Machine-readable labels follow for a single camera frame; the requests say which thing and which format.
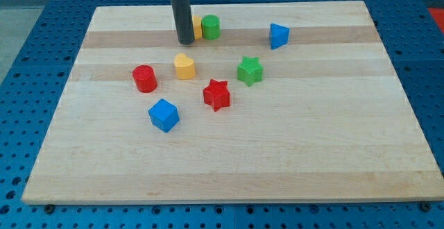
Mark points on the red star block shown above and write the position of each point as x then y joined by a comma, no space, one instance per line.
217,94

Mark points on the yellow heart block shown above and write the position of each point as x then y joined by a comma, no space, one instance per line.
184,66

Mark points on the yellow block behind rod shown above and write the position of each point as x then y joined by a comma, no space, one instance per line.
197,25

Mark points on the blue cube block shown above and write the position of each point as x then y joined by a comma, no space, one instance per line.
164,115

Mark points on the blue triangle block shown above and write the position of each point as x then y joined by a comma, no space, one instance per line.
278,36

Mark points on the red cylinder block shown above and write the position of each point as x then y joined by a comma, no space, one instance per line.
144,78

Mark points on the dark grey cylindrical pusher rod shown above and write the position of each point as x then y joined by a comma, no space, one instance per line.
183,21

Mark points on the green star block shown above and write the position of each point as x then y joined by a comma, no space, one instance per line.
250,70

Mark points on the green cylinder block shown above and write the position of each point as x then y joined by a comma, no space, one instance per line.
211,27

